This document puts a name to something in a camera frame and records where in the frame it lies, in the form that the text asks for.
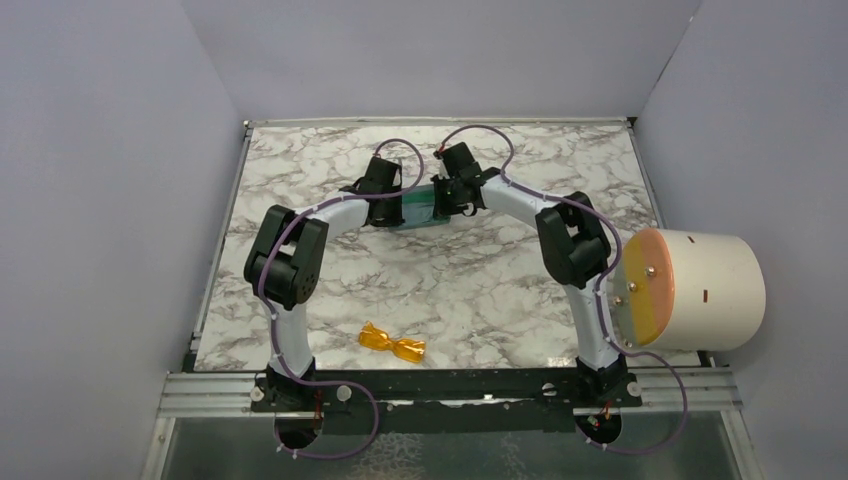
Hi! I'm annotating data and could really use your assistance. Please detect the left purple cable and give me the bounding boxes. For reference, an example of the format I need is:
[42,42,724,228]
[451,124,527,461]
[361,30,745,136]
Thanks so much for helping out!
[255,137,428,461]

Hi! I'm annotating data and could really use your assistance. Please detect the white cylindrical drum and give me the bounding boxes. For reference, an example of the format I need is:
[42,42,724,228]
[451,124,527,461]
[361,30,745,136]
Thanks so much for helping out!
[609,228,766,351]

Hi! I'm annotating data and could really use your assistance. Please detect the aluminium frame rail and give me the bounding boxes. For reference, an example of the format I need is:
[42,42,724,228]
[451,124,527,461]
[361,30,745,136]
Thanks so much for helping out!
[157,367,743,418]

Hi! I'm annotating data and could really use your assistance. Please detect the grey green glasses case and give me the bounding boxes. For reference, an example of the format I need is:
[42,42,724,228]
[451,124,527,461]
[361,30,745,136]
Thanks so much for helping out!
[390,184,451,231]

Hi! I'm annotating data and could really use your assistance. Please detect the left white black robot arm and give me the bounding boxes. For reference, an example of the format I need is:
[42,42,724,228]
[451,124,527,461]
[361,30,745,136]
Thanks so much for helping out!
[244,155,403,411]

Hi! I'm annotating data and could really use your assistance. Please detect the orange sunglasses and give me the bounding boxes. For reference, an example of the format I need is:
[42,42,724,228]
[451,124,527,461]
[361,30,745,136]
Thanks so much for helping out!
[358,322,426,364]

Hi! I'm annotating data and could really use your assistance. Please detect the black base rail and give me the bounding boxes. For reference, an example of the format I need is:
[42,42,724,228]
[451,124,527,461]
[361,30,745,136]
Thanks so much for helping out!
[250,367,642,435]

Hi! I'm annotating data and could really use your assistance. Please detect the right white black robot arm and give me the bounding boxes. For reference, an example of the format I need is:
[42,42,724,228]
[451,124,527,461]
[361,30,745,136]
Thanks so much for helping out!
[432,143,628,407]

